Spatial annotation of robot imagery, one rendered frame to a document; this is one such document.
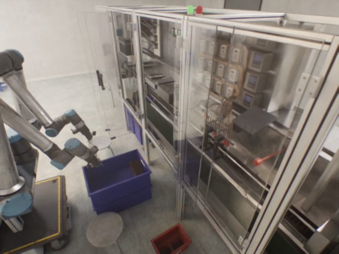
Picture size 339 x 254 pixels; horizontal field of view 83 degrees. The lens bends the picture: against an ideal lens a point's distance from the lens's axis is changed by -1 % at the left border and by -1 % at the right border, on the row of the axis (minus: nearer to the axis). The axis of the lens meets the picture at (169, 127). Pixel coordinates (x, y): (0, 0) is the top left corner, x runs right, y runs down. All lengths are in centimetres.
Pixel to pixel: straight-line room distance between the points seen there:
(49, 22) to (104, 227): 537
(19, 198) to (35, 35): 533
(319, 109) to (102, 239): 168
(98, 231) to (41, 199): 65
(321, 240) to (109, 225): 146
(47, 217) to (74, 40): 508
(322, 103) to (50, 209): 202
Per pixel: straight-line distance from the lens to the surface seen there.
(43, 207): 216
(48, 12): 629
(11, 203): 139
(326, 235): 118
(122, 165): 231
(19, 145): 193
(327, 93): 68
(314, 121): 71
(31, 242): 199
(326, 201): 146
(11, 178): 135
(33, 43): 639
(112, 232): 187
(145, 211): 222
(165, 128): 210
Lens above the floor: 185
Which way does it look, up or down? 33 degrees down
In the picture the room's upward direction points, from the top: straight up
